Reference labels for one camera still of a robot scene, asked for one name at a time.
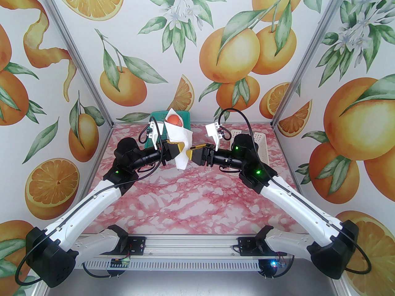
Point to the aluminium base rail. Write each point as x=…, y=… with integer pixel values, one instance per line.
x=191, y=245

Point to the white plastic perforated basket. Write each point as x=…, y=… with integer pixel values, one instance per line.
x=262, y=140

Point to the red plastic spoon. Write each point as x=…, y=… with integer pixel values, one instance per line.
x=174, y=120

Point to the small circuit board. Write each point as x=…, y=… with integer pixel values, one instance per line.
x=280, y=264
x=120, y=263

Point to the white paper napkin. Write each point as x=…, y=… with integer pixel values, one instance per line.
x=179, y=134

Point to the aluminium frame post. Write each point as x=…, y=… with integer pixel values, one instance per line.
x=77, y=54
x=308, y=54

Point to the green plastic mesh basket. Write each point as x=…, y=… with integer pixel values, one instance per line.
x=157, y=113

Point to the black round device with light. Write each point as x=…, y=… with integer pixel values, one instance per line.
x=268, y=270

